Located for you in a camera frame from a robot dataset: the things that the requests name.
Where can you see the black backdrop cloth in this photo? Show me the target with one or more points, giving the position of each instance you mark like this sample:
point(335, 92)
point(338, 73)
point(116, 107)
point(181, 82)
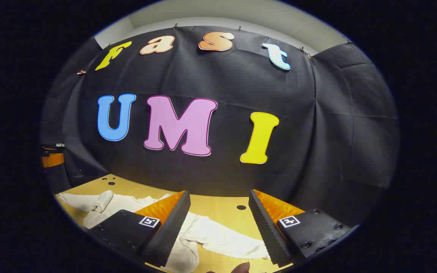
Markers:
point(241, 83)

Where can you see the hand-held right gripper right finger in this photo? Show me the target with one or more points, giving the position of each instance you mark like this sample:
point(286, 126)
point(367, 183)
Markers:
point(269, 235)

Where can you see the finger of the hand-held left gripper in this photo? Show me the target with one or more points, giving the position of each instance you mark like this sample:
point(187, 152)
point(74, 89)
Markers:
point(52, 159)

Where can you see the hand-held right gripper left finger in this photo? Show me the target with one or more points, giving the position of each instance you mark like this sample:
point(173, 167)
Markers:
point(167, 231)

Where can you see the cream zip-neck sweatshirt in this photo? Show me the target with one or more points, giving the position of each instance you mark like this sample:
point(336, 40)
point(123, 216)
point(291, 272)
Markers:
point(218, 235)

